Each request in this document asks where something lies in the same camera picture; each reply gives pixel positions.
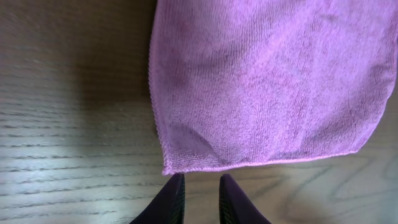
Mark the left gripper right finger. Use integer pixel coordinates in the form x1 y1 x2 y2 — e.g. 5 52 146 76
219 174 271 224

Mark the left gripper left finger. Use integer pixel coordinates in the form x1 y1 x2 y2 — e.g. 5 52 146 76
129 174 185 224

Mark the purple cloth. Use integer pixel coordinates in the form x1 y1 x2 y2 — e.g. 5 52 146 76
149 0 397 175

